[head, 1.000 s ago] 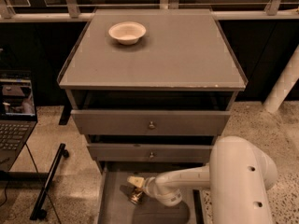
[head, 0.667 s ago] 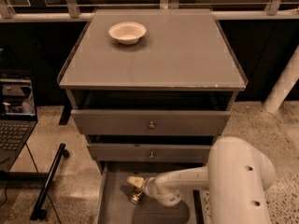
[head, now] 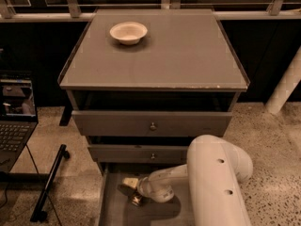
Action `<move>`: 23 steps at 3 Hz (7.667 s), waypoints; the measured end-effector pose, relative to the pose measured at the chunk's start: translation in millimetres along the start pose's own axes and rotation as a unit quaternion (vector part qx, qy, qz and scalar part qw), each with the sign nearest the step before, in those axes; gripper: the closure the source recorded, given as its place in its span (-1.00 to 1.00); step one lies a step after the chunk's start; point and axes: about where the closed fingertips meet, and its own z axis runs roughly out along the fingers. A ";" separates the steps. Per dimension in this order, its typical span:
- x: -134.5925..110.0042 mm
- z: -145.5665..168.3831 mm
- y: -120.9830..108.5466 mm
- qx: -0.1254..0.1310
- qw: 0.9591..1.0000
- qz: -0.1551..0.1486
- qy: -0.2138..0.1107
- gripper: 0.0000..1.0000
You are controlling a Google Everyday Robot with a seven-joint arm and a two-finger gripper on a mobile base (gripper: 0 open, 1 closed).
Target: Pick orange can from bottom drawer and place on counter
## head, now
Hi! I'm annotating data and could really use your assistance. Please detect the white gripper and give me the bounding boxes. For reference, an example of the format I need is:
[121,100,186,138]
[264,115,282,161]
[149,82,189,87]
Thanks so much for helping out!
[118,177,174,203]

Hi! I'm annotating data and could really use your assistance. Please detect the orange soda can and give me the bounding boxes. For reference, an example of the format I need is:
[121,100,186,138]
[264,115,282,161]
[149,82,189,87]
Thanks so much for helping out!
[129,192,144,207]

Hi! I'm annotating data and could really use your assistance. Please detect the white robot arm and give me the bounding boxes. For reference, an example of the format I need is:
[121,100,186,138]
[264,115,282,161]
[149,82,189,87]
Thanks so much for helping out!
[120,56,301,226]

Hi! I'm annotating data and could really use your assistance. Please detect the bottom grey drawer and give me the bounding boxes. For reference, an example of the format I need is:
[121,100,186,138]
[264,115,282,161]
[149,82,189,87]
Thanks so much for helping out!
[99,169,196,226]

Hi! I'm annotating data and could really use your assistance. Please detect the grey drawer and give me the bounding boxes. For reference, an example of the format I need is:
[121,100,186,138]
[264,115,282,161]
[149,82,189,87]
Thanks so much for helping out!
[87,144,188,164]
[72,110,232,137]
[99,169,196,226]

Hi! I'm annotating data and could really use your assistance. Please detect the middle grey drawer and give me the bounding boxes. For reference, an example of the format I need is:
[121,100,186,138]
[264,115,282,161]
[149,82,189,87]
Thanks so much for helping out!
[87,144,188,164]

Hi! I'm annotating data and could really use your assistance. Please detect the top grey drawer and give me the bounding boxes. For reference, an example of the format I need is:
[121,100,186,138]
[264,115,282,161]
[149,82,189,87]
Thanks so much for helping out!
[72,110,232,137]

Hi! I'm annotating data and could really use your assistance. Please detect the grey drawer cabinet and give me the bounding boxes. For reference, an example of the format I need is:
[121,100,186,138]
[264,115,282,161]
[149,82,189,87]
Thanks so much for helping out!
[59,9,248,213]

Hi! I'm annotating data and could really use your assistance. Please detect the black table leg stand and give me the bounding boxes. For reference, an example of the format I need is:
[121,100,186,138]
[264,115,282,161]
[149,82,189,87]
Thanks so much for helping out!
[0,144,71,223]

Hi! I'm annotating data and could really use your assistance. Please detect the black laptop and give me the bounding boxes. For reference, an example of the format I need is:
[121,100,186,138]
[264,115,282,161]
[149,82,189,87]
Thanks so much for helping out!
[0,71,39,173]

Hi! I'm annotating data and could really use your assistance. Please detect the white paper bowl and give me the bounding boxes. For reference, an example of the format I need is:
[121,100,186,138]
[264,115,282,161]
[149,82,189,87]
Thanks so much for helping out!
[109,22,148,45]

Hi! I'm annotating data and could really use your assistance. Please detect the metal window railing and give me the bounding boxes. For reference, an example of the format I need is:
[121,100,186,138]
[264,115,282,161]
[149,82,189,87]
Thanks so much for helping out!
[0,0,301,22]

